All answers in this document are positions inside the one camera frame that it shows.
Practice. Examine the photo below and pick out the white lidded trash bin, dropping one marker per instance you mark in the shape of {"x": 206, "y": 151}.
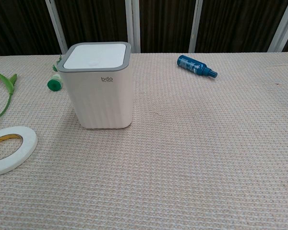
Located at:
{"x": 103, "y": 95}

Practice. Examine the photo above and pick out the beige woven tablecloth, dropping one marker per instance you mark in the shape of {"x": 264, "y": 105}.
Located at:
{"x": 182, "y": 155}

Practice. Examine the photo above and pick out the blue spray bottle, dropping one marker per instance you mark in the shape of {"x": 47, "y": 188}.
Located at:
{"x": 191, "y": 65}

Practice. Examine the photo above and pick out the white bottle with green cap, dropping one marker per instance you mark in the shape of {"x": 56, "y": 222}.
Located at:
{"x": 54, "y": 82}

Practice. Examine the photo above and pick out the white double-sided tape roll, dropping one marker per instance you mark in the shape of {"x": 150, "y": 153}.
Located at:
{"x": 26, "y": 141}

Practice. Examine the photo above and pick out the pink artificial tulip flower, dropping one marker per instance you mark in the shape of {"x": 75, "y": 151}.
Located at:
{"x": 7, "y": 83}

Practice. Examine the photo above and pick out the white metal frame post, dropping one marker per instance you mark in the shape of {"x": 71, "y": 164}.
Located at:
{"x": 196, "y": 24}
{"x": 132, "y": 24}
{"x": 54, "y": 26}
{"x": 283, "y": 26}

